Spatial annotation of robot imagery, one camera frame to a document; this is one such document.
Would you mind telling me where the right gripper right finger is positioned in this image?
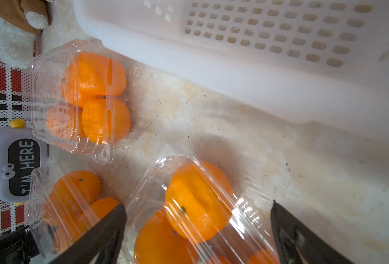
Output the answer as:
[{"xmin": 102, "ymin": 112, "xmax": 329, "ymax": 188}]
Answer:
[{"xmin": 270, "ymin": 202, "xmax": 352, "ymax": 264}]

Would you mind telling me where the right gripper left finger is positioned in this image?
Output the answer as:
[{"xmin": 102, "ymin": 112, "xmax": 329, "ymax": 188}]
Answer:
[{"xmin": 51, "ymin": 204, "xmax": 127, "ymax": 264}]

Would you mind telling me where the orange two container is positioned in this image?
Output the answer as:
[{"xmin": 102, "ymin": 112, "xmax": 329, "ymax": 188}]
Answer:
[{"xmin": 247, "ymin": 249, "xmax": 279, "ymax": 264}]

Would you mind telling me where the orange three container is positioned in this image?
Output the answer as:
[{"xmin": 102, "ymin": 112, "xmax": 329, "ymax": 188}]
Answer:
[{"xmin": 133, "ymin": 208, "xmax": 199, "ymax": 264}]

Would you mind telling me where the orange four container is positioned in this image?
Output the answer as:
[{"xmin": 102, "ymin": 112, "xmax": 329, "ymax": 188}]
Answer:
[{"xmin": 206, "ymin": 255, "xmax": 232, "ymax": 264}]

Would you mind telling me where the clear clamshell container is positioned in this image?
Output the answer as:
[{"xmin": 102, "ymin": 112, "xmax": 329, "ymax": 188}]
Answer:
[
  {"xmin": 119, "ymin": 154, "xmax": 279, "ymax": 264},
  {"xmin": 30, "ymin": 39, "xmax": 149, "ymax": 165},
  {"xmin": 28, "ymin": 158, "xmax": 119, "ymax": 262}
]

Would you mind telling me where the orange one container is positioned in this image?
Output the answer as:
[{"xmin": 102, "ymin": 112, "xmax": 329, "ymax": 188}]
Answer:
[{"xmin": 165, "ymin": 161, "xmax": 234, "ymax": 244}]

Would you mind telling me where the white plastic basket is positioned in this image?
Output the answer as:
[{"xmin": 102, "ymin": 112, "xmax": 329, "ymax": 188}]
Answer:
[{"xmin": 73, "ymin": 1, "xmax": 389, "ymax": 145}]

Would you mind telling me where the purple white speaker box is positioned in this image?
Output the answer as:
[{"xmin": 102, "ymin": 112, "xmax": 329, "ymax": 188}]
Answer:
[{"xmin": 0, "ymin": 118, "xmax": 49, "ymax": 205}]

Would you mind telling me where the white teddy bear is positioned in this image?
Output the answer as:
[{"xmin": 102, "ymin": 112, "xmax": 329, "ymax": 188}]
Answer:
[{"xmin": 0, "ymin": 0, "xmax": 50, "ymax": 69}]

